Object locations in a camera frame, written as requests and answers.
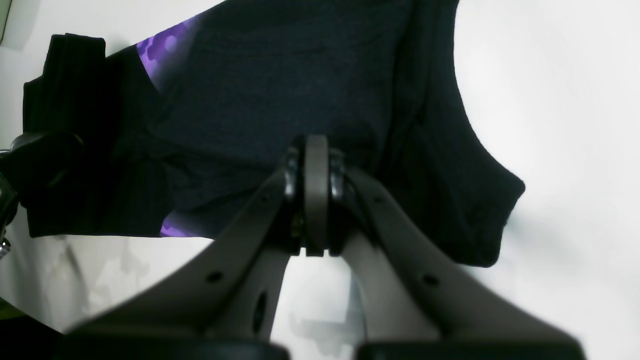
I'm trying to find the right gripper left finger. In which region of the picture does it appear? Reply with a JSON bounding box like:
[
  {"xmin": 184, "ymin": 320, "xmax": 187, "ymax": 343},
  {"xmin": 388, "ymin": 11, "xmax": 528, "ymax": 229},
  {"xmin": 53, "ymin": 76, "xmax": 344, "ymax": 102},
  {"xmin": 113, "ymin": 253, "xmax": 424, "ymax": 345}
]
[{"xmin": 65, "ymin": 147, "xmax": 306, "ymax": 346}]

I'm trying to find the black T-shirt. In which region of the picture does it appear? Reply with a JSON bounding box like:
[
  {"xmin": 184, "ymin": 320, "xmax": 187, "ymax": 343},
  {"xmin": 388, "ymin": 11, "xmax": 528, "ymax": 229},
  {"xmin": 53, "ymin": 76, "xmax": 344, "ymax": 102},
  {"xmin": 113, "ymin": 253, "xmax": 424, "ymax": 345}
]
[{"xmin": 22, "ymin": 0, "xmax": 525, "ymax": 268}]

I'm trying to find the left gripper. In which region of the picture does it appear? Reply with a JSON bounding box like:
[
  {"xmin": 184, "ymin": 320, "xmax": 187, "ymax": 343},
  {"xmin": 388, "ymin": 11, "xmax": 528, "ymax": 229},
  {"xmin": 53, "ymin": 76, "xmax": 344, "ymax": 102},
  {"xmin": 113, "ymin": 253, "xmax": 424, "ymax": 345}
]
[{"xmin": 0, "ymin": 131, "xmax": 84, "ymax": 258}]

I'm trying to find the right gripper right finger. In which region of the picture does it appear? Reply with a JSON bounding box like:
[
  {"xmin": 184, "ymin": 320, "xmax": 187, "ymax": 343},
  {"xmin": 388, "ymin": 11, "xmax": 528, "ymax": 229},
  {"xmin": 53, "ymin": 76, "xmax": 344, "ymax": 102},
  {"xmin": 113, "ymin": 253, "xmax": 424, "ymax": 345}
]
[{"xmin": 329, "ymin": 149, "xmax": 578, "ymax": 346}]

